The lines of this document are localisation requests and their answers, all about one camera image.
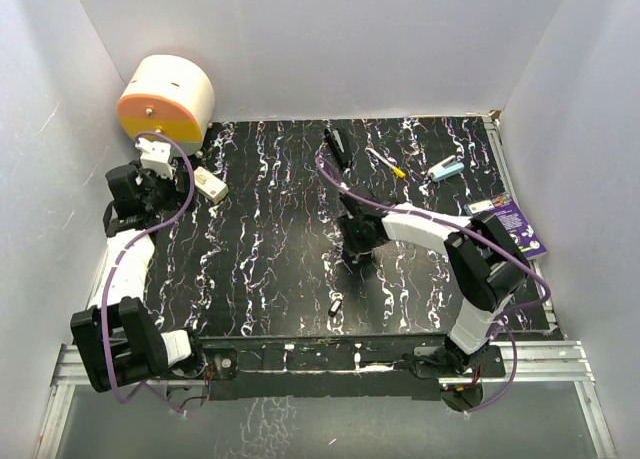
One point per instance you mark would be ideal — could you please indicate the black car key fob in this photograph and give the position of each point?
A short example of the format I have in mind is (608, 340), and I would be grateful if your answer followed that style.
(336, 304)

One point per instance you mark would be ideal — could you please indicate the small cream card box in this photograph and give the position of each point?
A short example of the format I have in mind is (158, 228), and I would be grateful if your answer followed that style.
(208, 185)

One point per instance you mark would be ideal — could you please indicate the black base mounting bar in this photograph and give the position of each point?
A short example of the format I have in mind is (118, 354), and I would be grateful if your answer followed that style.
(420, 366)

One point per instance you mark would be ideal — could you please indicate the aluminium frame rail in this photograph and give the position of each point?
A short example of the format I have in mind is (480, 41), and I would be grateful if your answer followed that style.
(69, 374)

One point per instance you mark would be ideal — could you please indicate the purple booklet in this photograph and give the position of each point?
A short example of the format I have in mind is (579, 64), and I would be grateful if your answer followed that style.
(514, 221)

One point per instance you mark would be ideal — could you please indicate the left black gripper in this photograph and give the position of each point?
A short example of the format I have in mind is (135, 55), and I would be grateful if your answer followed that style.
(177, 198)

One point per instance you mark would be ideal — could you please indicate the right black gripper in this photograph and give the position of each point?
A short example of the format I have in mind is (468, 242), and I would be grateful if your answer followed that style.
(357, 244)

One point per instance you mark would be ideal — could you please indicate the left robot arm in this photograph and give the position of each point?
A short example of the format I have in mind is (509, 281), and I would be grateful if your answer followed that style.
(117, 340)

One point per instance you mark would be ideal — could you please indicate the black stapler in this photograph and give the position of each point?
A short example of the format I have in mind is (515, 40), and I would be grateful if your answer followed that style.
(340, 147)

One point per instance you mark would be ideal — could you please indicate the white pen yellow tip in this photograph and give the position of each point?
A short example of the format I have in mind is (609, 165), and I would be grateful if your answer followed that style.
(394, 168)

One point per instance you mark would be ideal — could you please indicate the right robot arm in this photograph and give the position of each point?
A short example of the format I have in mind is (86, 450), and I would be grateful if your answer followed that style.
(486, 262)

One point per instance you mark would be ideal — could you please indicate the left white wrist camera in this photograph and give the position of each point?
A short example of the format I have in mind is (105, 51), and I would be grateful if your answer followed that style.
(156, 156)

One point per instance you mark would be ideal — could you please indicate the white cylindrical drawer box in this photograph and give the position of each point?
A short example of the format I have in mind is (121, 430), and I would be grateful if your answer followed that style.
(169, 95)

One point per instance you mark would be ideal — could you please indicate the light blue mini stapler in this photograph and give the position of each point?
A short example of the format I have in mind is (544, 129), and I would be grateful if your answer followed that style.
(448, 167)

